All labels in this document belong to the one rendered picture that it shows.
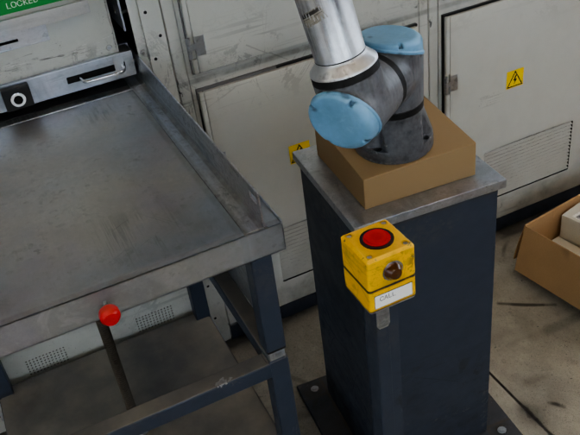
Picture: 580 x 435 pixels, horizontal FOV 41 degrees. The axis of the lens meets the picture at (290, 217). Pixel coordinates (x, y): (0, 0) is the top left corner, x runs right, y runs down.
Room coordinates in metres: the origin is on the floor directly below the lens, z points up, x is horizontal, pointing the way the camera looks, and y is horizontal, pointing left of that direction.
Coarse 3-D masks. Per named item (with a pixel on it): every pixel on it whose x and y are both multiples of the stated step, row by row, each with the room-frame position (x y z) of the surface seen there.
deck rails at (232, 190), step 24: (144, 72) 1.64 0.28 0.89; (144, 96) 1.60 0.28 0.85; (168, 96) 1.46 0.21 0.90; (168, 120) 1.46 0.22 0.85; (192, 120) 1.32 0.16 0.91; (192, 144) 1.34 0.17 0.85; (216, 168) 1.23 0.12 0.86; (216, 192) 1.15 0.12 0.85; (240, 192) 1.11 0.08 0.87; (240, 216) 1.07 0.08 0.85
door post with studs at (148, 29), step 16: (128, 0) 1.67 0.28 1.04; (144, 0) 1.68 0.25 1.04; (144, 16) 1.68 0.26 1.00; (160, 16) 1.69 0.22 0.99; (144, 32) 1.68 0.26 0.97; (160, 32) 1.69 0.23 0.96; (144, 48) 1.68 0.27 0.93; (160, 48) 1.68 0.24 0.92; (160, 64) 1.68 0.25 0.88; (176, 96) 1.69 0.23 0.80; (208, 288) 1.68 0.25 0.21; (224, 320) 1.69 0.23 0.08; (224, 336) 1.69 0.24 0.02
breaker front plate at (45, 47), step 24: (72, 0) 1.67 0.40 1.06; (96, 0) 1.69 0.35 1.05; (48, 24) 1.65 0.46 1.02; (72, 24) 1.66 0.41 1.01; (96, 24) 1.68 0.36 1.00; (0, 48) 1.60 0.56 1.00; (24, 48) 1.62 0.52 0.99; (48, 48) 1.64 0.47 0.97; (72, 48) 1.66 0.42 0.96; (96, 48) 1.68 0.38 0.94; (0, 72) 1.60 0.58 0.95; (24, 72) 1.62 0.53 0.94
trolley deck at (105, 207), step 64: (64, 128) 1.50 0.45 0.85; (128, 128) 1.46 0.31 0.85; (0, 192) 1.27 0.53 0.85; (64, 192) 1.23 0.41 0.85; (128, 192) 1.20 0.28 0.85; (192, 192) 1.17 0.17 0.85; (0, 256) 1.06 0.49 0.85; (64, 256) 1.03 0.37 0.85; (128, 256) 1.01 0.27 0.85; (192, 256) 0.99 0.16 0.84; (256, 256) 1.02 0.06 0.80; (0, 320) 0.89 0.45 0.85; (64, 320) 0.91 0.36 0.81
